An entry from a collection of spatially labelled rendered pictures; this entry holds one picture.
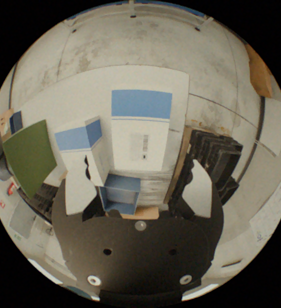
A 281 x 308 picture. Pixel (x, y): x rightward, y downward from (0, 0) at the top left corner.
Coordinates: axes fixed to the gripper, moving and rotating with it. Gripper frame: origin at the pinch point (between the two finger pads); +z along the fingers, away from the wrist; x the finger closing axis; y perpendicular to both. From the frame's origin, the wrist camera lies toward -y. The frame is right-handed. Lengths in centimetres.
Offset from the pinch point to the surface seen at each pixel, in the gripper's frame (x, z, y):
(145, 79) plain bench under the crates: 0.9, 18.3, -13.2
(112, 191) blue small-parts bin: -11.1, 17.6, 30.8
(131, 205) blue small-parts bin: -2.3, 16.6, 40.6
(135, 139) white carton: -0.8, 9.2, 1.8
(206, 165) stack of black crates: 50, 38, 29
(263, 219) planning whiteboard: 248, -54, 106
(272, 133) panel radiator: 238, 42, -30
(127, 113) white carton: -2.6, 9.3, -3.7
